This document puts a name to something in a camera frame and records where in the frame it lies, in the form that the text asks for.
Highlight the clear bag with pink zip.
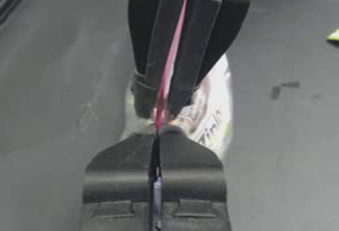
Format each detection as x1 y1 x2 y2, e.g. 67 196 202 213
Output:
119 0 235 160

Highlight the green and white candy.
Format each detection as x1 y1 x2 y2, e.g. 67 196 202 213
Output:
326 27 339 44

